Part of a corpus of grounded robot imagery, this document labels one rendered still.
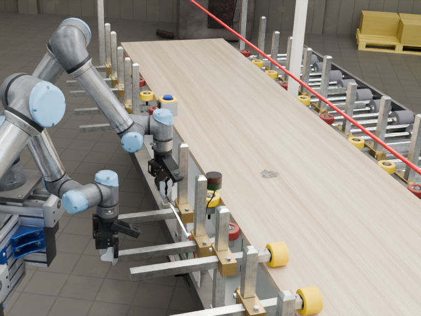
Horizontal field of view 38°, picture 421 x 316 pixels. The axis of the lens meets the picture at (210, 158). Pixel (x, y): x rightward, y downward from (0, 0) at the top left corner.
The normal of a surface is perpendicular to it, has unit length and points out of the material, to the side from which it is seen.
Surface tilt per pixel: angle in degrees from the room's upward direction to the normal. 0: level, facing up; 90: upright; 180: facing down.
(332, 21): 90
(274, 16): 90
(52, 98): 85
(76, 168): 0
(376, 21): 90
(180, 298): 0
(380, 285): 0
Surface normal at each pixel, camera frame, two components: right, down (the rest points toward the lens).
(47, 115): 0.80, 0.21
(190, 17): 0.07, 0.43
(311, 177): 0.04, -0.90
